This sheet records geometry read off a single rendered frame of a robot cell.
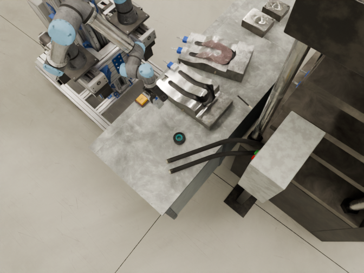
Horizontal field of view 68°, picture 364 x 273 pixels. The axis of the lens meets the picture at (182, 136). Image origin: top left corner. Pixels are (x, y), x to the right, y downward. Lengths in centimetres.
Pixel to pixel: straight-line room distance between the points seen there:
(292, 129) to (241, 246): 154
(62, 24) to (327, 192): 173
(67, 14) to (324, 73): 116
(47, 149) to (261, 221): 219
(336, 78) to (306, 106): 25
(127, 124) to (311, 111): 118
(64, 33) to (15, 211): 205
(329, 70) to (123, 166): 130
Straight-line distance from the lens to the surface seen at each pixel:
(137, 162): 183
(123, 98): 276
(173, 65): 198
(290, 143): 116
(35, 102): 341
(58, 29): 143
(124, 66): 157
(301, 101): 147
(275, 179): 110
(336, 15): 87
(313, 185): 189
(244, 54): 205
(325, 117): 147
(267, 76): 211
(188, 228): 252
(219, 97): 190
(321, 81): 124
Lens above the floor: 251
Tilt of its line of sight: 68 degrees down
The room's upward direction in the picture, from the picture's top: 11 degrees counter-clockwise
